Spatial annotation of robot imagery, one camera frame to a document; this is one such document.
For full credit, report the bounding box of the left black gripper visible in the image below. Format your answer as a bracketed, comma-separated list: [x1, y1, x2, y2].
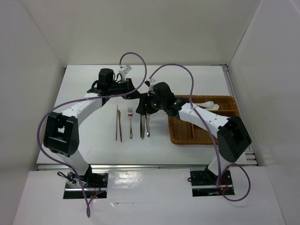
[108, 78, 140, 100]

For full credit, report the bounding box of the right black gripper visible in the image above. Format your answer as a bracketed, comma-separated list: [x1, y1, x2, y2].
[136, 90, 166, 115]

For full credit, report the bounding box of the steel fork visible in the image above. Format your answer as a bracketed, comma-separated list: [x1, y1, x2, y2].
[144, 104, 148, 133]
[146, 113, 150, 137]
[127, 107, 133, 139]

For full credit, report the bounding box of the copper chopstick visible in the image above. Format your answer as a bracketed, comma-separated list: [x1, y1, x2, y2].
[117, 109, 122, 142]

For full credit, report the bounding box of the white ceramic spoon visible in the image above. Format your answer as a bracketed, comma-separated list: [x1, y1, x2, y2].
[205, 104, 220, 111]
[195, 101, 214, 108]

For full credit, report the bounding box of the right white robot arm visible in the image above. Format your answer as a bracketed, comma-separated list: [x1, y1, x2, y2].
[136, 82, 252, 186]

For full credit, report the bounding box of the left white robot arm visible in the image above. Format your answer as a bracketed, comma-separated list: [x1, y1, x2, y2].
[43, 65, 137, 187]

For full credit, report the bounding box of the silver knife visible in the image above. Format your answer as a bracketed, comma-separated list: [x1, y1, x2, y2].
[142, 115, 146, 139]

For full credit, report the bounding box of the wicker cutlery tray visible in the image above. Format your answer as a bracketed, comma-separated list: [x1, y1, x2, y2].
[168, 95, 240, 145]

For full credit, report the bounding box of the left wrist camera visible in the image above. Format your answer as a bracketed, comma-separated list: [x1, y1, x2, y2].
[118, 65, 132, 76]

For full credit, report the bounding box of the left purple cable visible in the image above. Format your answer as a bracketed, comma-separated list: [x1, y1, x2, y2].
[37, 52, 148, 218]

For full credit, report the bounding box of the purple cable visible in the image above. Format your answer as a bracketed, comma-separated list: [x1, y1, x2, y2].
[149, 63, 251, 203]
[37, 52, 148, 218]

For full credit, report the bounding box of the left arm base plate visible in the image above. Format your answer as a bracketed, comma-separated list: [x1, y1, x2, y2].
[58, 172, 108, 199]

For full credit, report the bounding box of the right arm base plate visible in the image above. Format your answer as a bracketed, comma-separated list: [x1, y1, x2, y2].
[187, 170, 235, 197]

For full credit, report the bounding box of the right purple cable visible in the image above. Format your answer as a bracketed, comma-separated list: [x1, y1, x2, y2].
[149, 63, 251, 203]

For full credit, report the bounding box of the aluminium rail right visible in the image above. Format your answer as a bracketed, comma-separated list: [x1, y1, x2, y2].
[222, 64, 259, 166]

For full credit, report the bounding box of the aluminium rail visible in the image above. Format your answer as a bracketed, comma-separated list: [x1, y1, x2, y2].
[222, 64, 259, 166]
[37, 164, 258, 171]

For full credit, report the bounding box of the aluminium rail front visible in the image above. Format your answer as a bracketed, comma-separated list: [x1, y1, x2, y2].
[37, 164, 258, 171]

